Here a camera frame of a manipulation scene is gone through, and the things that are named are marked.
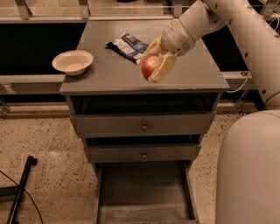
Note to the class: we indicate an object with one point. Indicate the grey metal railing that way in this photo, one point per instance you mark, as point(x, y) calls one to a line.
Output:
point(43, 79)

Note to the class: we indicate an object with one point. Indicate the grey top drawer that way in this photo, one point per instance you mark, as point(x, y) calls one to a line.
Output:
point(130, 125)

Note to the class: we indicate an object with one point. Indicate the black metal stand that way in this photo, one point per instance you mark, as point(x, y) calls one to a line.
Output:
point(16, 191)

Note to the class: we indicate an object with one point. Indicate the blue white chip bag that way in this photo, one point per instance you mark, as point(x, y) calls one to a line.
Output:
point(129, 47)

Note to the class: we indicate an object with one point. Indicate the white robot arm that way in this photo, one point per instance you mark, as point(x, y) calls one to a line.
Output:
point(248, 169)

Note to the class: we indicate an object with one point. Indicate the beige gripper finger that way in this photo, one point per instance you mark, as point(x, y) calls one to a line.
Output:
point(165, 63)
point(155, 48)

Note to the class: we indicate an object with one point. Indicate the white paper bowl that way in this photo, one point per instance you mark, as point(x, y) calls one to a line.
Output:
point(73, 63)

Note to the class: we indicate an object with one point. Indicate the grey middle drawer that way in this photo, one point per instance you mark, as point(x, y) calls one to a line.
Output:
point(133, 153)

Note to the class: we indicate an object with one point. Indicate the grey open bottom drawer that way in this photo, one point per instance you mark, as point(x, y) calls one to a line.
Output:
point(145, 193)

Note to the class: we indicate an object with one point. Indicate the brass top drawer knob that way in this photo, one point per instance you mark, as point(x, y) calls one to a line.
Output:
point(145, 126)

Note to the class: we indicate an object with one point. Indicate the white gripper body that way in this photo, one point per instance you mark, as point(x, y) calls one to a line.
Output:
point(176, 39)

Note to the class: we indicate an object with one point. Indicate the grey wooden drawer cabinet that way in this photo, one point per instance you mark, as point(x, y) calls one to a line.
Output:
point(140, 137)

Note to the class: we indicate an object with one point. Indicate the red apple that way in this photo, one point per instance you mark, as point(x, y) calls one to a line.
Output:
point(149, 65)

